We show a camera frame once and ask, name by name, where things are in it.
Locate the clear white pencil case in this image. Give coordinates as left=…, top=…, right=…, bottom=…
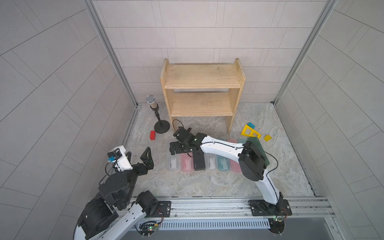
left=204, top=154, right=217, bottom=171
left=166, top=151, right=180, bottom=172

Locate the pink pencil case top shelf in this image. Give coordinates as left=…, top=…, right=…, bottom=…
left=180, top=153, right=194, bottom=173

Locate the pink pencil case shelf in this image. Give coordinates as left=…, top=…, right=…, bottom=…
left=180, top=153, right=194, bottom=173
left=227, top=139, right=242, bottom=173

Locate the black pencil case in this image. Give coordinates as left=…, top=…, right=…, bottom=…
left=193, top=149, right=206, bottom=171

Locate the teal pencil case with label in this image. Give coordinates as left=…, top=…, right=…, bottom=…
left=217, top=155, right=231, bottom=172

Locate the light blue pencil case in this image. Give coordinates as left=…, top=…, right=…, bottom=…
left=237, top=139, right=248, bottom=145

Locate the dark green pencil case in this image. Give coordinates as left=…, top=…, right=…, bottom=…
left=247, top=137, right=270, bottom=167

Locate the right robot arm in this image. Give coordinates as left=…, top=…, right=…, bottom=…
left=170, top=127, right=284, bottom=208

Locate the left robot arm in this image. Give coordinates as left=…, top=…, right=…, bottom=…
left=73, top=146, right=160, bottom=240

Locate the wooden two-tier shelf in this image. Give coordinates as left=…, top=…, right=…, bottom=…
left=160, top=58, right=246, bottom=132

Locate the red small block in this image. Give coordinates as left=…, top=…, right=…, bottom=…
left=150, top=131, right=156, bottom=141

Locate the silver microphone on stand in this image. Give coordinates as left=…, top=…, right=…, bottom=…
left=146, top=95, right=170, bottom=134

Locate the yellow triangle block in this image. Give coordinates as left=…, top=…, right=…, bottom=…
left=241, top=125, right=261, bottom=139

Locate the left circuit board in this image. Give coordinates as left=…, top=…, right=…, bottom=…
left=136, top=221, right=160, bottom=238

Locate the circuit board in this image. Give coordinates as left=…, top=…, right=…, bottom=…
left=136, top=221, right=160, bottom=238
left=268, top=218, right=285, bottom=235

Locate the teal small block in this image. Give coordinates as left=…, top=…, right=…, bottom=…
left=247, top=122, right=255, bottom=129

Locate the yellow flat square block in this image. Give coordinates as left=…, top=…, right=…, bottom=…
left=264, top=135, right=272, bottom=142

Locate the right circuit board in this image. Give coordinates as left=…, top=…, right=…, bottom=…
left=268, top=218, right=285, bottom=235

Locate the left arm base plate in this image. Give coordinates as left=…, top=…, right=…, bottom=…
left=147, top=201, right=172, bottom=218

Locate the aluminium mounting rail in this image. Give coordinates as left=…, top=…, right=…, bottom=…
left=137, top=197, right=335, bottom=229

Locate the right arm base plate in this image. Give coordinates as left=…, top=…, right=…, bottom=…
left=248, top=199, right=292, bottom=217

